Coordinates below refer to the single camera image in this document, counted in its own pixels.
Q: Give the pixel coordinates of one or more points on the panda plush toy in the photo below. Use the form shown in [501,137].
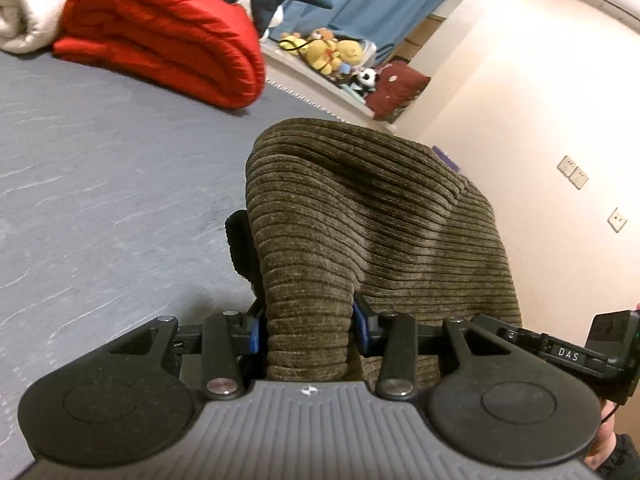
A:
[367,78]

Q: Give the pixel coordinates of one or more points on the folded red quilt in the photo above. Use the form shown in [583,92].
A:
[160,40]

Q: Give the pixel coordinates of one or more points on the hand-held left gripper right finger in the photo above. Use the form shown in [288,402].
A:
[361,332]

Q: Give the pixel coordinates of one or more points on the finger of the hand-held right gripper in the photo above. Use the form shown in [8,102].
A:
[545,347]

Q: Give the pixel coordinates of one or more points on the white wall socket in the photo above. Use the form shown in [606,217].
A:
[579,178]
[618,219]
[565,164]

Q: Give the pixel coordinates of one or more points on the dark red cushion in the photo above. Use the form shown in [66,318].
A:
[397,90]

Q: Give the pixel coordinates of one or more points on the folded white blanket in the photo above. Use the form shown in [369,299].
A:
[30,5]

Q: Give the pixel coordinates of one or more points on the purple mat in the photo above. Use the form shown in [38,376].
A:
[446,158]

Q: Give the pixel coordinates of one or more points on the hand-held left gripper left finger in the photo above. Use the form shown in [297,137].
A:
[255,335]

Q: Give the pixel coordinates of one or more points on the person's right forearm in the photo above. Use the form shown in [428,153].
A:
[607,447]

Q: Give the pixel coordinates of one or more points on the yellow plush toy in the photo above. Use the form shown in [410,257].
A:
[327,50]

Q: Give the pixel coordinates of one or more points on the grey bed sheet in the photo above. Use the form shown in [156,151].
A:
[110,200]

